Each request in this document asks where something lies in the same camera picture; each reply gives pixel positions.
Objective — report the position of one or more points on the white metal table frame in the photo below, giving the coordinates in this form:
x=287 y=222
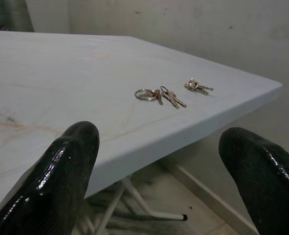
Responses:
x=166 y=215

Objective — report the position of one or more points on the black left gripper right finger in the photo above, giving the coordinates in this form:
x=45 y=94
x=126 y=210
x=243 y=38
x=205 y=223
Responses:
x=269 y=181

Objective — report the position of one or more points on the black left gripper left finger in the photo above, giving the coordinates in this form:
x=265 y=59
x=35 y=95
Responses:
x=61 y=176

